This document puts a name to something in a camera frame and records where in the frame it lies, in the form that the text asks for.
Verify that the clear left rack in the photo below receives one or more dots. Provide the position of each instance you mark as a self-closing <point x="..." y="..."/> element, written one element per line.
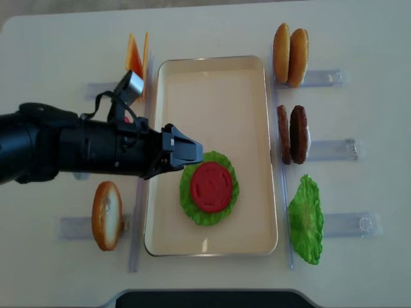
<point x="79" y="229"/>

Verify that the golden bun slice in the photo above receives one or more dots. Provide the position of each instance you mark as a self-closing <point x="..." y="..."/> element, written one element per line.
<point x="299" y="53"/>
<point x="281" y="53"/>

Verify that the clear rack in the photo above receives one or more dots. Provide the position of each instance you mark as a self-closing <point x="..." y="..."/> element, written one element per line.
<point x="79" y="229"/>
<point x="356" y="224"/>

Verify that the right dark meat patty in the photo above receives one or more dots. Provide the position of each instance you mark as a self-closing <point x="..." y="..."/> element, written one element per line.
<point x="298" y="134"/>

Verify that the red tomato slice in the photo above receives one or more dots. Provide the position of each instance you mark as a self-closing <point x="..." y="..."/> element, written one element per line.
<point x="211" y="187"/>

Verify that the orange cheese slice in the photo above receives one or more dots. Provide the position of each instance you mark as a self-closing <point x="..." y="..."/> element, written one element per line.
<point x="145" y="64"/>
<point x="133" y="61"/>

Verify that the sliced bread with white crumb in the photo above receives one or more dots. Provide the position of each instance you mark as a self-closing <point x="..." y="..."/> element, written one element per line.
<point x="107" y="216"/>

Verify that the cream rectangular tray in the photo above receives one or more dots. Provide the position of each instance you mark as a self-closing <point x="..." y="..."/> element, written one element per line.
<point x="222" y="104"/>

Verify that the green lettuce leaf on tray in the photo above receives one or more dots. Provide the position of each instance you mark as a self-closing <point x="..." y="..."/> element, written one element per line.
<point x="188" y="205"/>

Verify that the right golden bun slice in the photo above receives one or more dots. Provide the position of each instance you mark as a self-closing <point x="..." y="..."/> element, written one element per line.
<point x="299" y="53"/>

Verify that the left brown meat patty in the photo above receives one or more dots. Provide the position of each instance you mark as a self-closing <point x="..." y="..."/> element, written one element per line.
<point x="284" y="134"/>

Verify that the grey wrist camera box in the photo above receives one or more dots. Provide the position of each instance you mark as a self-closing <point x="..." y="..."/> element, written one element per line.
<point x="130" y="88"/>

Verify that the green lettuce leaf upright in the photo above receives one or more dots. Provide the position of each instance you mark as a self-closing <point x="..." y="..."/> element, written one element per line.
<point x="306" y="221"/>

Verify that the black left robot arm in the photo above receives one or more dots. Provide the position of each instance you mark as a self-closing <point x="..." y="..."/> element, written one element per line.
<point x="39" y="141"/>

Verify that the left orange cheese slice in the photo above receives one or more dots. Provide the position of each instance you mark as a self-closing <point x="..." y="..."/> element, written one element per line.
<point x="133" y="61"/>

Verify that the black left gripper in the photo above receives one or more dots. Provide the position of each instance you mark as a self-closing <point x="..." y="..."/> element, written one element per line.
<point x="124" y="149"/>

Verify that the black base at bottom edge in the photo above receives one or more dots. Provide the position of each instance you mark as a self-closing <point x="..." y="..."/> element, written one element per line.
<point x="196" y="299"/>

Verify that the right orange cheese slice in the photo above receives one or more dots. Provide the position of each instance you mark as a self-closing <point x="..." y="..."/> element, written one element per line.
<point x="145" y="64"/>

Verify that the clear right rack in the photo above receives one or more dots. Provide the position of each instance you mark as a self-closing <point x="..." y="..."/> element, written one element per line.
<point x="356" y="224"/>

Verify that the left golden bun slice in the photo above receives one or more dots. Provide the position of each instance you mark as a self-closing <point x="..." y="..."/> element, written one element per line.
<point x="281" y="53"/>

